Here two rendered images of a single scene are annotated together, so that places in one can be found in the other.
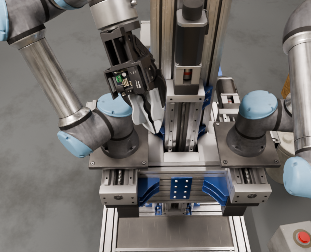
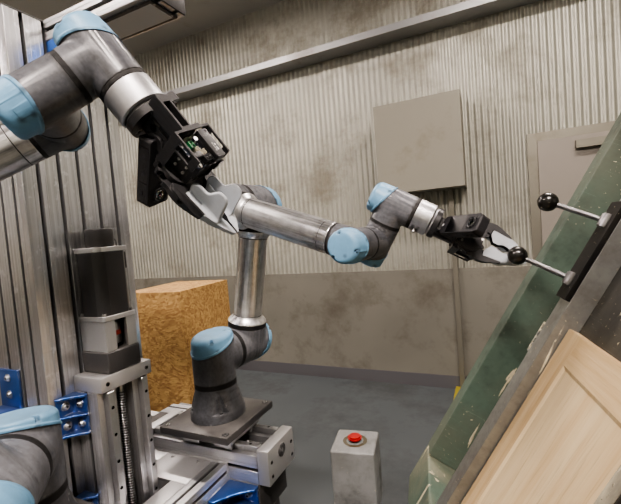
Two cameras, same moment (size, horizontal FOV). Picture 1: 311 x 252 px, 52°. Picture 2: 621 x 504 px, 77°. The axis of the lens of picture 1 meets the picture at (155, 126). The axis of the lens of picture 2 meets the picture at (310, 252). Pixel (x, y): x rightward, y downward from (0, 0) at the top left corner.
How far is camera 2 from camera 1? 0.69 m
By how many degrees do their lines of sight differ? 71
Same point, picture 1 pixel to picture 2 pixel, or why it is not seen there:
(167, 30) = (62, 285)
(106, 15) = (147, 84)
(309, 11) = not seen: hidden behind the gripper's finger
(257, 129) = (230, 364)
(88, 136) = (18, 469)
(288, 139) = not seen: hidden behind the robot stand
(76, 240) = not seen: outside the picture
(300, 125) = (308, 225)
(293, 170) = (343, 232)
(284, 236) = (344, 452)
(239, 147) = (222, 412)
